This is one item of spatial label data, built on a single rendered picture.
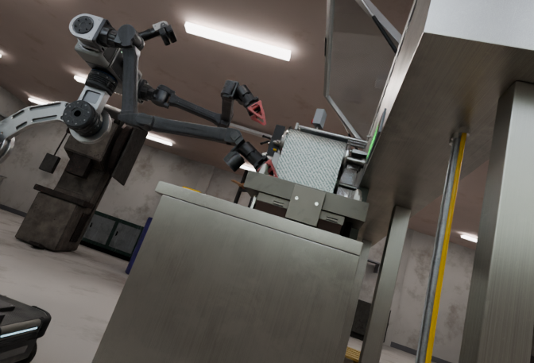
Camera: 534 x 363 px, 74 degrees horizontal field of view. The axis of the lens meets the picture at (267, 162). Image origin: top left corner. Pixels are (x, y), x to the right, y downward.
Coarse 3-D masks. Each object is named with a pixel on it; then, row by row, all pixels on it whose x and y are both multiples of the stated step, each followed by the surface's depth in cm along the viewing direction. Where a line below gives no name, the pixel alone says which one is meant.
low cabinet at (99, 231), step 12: (96, 216) 782; (108, 216) 783; (96, 228) 774; (108, 228) 774; (120, 228) 774; (132, 228) 774; (84, 240) 768; (96, 240) 767; (108, 240) 767; (120, 240) 766; (132, 240) 766; (108, 252) 764; (120, 252) 760; (132, 252) 759
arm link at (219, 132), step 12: (144, 120) 141; (156, 120) 143; (168, 120) 143; (168, 132) 144; (180, 132) 142; (192, 132) 142; (204, 132) 142; (216, 132) 141; (228, 132) 140; (240, 132) 140; (228, 144) 145
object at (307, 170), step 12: (288, 156) 138; (300, 156) 138; (312, 156) 137; (276, 168) 137; (288, 168) 137; (300, 168) 136; (312, 168) 136; (324, 168) 135; (336, 168) 134; (288, 180) 135; (300, 180) 135; (312, 180) 134; (324, 180) 133
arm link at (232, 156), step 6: (234, 132) 139; (234, 138) 138; (240, 138) 139; (240, 144) 141; (234, 150) 142; (228, 156) 140; (234, 156) 139; (228, 162) 139; (234, 162) 138; (240, 162) 139; (234, 168) 139
